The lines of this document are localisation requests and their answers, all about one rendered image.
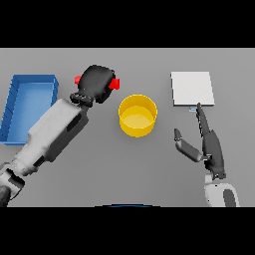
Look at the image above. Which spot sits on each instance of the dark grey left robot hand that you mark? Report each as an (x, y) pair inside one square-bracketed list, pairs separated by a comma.
[(95, 83)]

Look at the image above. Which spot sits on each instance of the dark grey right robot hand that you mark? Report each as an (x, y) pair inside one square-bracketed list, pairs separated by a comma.
[(211, 146)]

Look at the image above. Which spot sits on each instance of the red beaker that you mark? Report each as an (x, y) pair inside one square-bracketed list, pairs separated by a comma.
[(114, 83)]

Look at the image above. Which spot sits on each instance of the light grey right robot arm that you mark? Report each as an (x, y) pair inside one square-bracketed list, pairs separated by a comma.
[(220, 195)]

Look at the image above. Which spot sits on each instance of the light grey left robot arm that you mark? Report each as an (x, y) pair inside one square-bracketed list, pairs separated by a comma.
[(50, 132)]

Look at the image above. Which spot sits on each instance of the yellow bowl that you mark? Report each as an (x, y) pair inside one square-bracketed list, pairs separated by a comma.
[(137, 116)]

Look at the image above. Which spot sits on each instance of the blue tray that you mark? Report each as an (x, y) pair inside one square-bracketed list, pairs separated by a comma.
[(28, 107)]

